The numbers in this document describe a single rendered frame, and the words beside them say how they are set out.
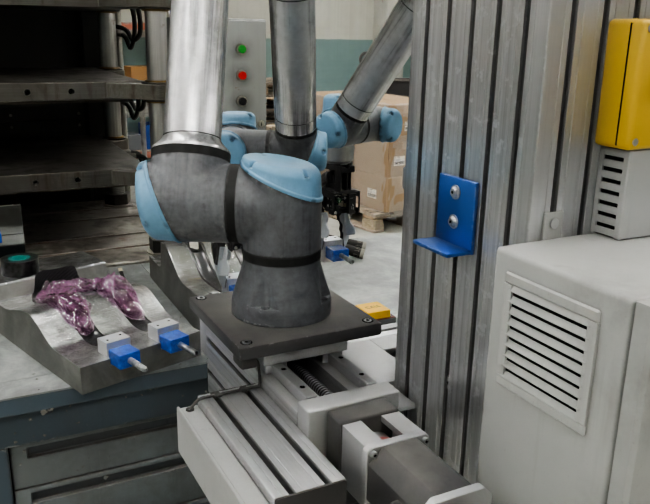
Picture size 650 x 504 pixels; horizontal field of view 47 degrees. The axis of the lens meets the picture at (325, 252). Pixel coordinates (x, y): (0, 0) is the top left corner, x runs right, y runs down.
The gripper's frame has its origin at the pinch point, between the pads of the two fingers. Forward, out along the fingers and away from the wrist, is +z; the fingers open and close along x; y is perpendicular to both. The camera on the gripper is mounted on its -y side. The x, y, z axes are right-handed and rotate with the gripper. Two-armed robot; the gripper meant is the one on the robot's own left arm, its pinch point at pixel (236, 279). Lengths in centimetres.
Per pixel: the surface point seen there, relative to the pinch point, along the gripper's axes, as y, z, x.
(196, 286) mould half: -12.4, 4.9, -5.0
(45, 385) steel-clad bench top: 6.7, 13.1, -40.4
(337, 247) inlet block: -9.3, -1.1, 29.0
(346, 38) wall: -709, -32, 405
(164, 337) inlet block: 9.3, 6.3, -18.3
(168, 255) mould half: -28.0, 1.8, -7.0
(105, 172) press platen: -79, -9, -11
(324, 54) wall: -706, -13, 374
